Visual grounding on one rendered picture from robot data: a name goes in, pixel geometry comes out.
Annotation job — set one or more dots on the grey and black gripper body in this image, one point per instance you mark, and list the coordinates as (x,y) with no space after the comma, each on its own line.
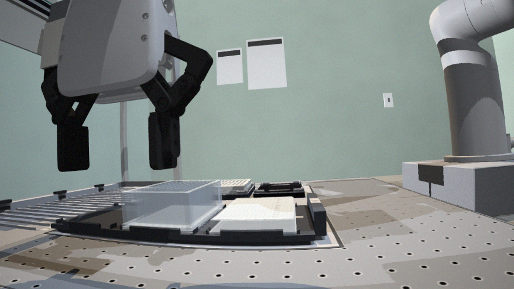
(111,47)

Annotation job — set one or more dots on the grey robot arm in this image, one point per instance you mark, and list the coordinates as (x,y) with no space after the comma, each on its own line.
(474,96)

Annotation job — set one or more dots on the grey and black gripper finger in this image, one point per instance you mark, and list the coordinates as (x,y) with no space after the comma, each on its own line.
(171,102)
(72,137)

